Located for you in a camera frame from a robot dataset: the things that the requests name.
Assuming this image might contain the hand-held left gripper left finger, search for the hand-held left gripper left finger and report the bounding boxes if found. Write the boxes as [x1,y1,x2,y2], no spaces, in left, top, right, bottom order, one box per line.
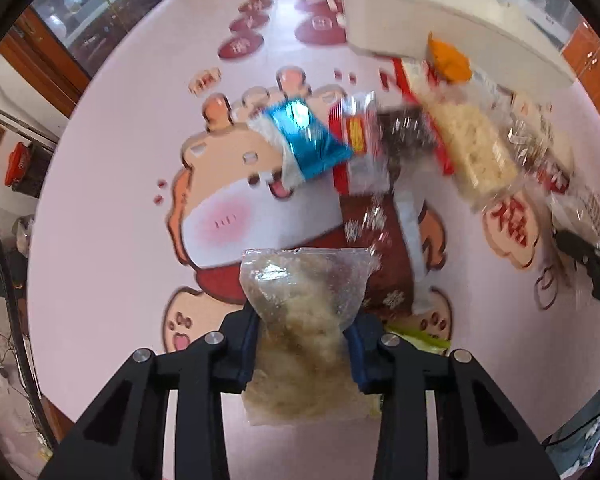
[39,305,262,480]

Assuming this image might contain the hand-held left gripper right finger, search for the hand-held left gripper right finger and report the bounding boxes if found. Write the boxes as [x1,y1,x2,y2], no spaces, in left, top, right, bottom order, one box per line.
[346,310,562,480]

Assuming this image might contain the green snack packet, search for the green snack packet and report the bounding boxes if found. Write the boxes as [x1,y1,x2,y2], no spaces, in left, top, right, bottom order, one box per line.
[385,325,452,357]

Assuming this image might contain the clear crinkled snack packet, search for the clear crinkled snack packet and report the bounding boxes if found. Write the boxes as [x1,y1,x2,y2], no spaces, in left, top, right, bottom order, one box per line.
[549,180,600,262]

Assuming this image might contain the clear crumbly snack packet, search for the clear crumbly snack packet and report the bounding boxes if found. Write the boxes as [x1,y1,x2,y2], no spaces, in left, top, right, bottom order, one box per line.
[239,247,384,427]

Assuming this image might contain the long white snack packet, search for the long white snack packet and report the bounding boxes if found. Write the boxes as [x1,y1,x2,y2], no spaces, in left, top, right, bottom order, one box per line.
[392,170,437,314]

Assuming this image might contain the clear red-print snack packet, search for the clear red-print snack packet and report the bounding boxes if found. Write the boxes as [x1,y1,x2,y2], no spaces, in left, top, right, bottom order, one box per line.
[505,89,577,197]

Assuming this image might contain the red-edged rice cracker packet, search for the red-edged rice cracker packet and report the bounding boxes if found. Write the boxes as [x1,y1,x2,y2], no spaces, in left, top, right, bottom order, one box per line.
[392,57,524,212]

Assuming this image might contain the blue foil snack packet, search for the blue foil snack packet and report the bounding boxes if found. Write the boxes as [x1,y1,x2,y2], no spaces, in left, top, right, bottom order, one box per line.
[247,97,354,192]

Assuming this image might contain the dark brown snack packet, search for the dark brown snack packet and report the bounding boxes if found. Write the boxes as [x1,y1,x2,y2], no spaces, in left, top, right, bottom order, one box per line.
[375,105,439,182]

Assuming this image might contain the red and white snack packet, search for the red and white snack packet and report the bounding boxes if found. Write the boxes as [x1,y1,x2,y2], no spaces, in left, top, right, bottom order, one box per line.
[327,92,397,197]

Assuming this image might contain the orange and white snack packet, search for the orange and white snack packet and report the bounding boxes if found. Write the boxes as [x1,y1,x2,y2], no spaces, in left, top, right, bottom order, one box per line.
[426,32,474,84]

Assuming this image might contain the white plastic bin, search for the white plastic bin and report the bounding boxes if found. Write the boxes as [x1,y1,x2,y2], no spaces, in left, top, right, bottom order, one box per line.
[341,0,577,87]

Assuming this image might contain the blue cloth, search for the blue cloth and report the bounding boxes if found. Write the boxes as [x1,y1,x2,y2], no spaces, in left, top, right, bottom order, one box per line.
[544,389,600,477]

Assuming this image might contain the orange wooden cupboards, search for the orange wooden cupboards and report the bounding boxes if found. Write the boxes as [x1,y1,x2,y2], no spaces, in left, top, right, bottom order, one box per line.
[562,20,600,137]

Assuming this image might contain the red container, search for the red container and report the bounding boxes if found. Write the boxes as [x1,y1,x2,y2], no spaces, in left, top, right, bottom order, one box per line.
[5,142,32,187]

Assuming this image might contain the wooden glass-door cabinet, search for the wooden glass-door cabinet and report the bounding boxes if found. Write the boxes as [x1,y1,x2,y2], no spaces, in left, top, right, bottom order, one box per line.
[0,0,193,111]

